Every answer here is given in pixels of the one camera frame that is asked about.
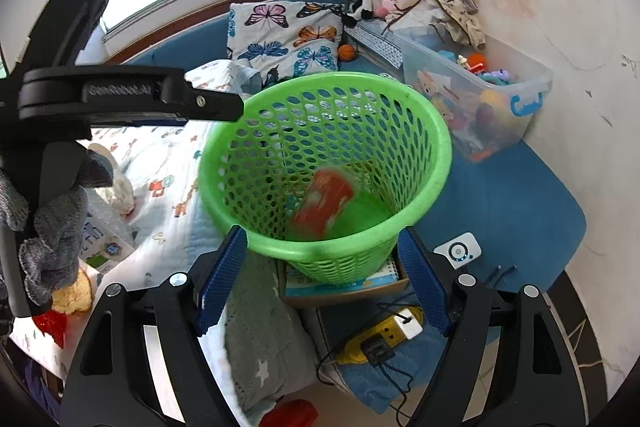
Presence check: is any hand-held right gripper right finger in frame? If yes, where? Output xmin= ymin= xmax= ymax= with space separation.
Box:
xmin=397 ymin=227 xmax=588 ymax=427

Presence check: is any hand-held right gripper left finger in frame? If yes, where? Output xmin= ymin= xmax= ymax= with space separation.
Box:
xmin=59 ymin=224 xmax=249 ymax=427

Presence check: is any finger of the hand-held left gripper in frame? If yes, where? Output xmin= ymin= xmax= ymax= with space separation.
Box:
xmin=182 ymin=82 xmax=245 ymax=124

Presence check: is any green plastic mesh basket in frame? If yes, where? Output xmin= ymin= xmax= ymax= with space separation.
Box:
xmin=198 ymin=73 xmax=453 ymax=284

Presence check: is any white tissue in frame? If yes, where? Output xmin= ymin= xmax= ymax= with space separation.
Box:
xmin=107 ymin=172 xmax=137 ymax=215

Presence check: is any red toy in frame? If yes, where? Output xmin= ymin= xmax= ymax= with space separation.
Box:
xmin=293 ymin=168 xmax=356 ymax=238

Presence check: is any yellow wrapper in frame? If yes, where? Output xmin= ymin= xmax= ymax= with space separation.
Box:
xmin=50 ymin=267 xmax=95 ymax=314

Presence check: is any white round-lens device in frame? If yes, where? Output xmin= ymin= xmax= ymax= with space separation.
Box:
xmin=432 ymin=233 xmax=482 ymax=269

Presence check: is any grey star cushion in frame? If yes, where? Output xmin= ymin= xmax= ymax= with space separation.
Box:
xmin=222 ymin=252 xmax=321 ymax=413

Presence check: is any cardboard box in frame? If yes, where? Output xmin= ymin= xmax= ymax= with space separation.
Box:
xmin=277 ymin=252 xmax=411 ymax=308

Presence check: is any black charger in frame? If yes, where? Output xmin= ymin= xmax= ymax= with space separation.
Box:
xmin=361 ymin=337 xmax=396 ymax=364

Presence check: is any white printed blanket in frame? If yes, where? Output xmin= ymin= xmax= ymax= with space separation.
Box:
xmin=10 ymin=59 xmax=261 ymax=413

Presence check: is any butterfly print pillow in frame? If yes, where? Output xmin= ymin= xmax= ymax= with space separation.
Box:
xmin=226 ymin=0 xmax=346 ymax=88

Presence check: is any yellow power strip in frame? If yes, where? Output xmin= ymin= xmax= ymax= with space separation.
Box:
xmin=335 ymin=307 xmax=426 ymax=365

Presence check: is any white printed carton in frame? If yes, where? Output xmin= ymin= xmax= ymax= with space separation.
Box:
xmin=80 ymin=194 xmax=137 ymax=275

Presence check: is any red plastic thing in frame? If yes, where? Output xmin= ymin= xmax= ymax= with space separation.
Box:
xmin=257 ymin=399 xmax=319 ymax=427

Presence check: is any blue white patterned cloth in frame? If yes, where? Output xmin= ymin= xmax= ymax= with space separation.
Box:
xmin=345 ymin=19 xmax=406 ymax=70

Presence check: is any red wrapper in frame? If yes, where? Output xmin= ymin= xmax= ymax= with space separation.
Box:
xmin=32 ymin=309 xmax=68 ymax=349

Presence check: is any pile of colourful toys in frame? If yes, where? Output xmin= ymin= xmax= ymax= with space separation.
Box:
xmin=417 ymin=49 xmax=521 ymax=160

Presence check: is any clear plastic storage box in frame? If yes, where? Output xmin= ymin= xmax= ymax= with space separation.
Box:
xmin=395 ymin=29 xmax=555 ymax=164

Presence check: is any white cloth with brown trim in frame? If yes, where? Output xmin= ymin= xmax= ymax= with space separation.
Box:
xmin=382 ymin=0 xmax=453 ymax=32

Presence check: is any beige patterned garment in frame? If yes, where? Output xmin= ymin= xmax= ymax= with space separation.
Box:
xmin=432 ymin=0 xmax=487 ymax=52

